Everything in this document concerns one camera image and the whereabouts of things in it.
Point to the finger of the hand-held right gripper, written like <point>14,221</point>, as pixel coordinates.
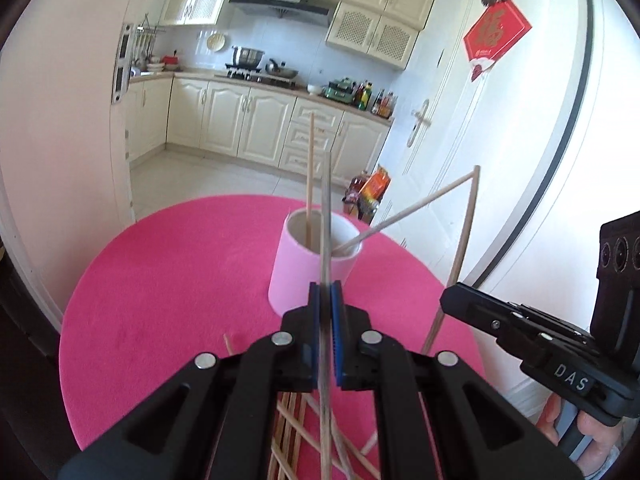
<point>480,310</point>

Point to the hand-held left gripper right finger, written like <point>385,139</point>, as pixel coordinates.
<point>336,340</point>

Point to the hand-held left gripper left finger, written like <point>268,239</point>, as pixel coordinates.
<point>314,340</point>

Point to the pink cylindrical cup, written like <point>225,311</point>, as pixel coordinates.
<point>295,280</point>

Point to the thin wooden chopstick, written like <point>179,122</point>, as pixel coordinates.
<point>415,207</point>
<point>467,225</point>
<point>326,210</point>

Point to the bunch of wooden chopsticks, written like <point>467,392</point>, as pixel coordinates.
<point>292,440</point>

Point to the person's right forearm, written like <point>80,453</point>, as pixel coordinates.
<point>602,466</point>

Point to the person's right hand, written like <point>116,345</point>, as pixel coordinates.
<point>597,432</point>

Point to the pink round tablecloth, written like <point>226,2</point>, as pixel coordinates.
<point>175,285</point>

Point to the white refrigerator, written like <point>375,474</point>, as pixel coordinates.
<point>605,135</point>

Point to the white door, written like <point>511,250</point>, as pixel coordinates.
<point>450,125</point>

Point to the row of condiment bottles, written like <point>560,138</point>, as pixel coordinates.
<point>380,102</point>

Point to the cream base cabinets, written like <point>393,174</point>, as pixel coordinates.
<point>225,115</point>

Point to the green kitchen appliance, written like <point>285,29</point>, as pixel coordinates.
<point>339,91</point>

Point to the white bowl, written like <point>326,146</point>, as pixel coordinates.
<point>313,89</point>

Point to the gas stove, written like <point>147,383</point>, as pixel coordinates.
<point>255,77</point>

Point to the dark wok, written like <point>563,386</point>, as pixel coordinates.
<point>282,71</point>

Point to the red diamond door decoration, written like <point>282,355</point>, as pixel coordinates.
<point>495,35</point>

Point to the steel cooking pot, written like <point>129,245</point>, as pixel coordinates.
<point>248,56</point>

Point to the red pot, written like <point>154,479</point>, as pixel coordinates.
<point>171,64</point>

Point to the stack of white dishes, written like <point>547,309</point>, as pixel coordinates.
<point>154,65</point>

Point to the black range hood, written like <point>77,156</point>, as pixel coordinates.
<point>280,10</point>

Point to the metal door latch plate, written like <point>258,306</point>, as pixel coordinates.
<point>122,65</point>

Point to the hanging utensil rack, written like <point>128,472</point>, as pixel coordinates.
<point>146,42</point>

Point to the round wall plate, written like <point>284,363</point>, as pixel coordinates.
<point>217,42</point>

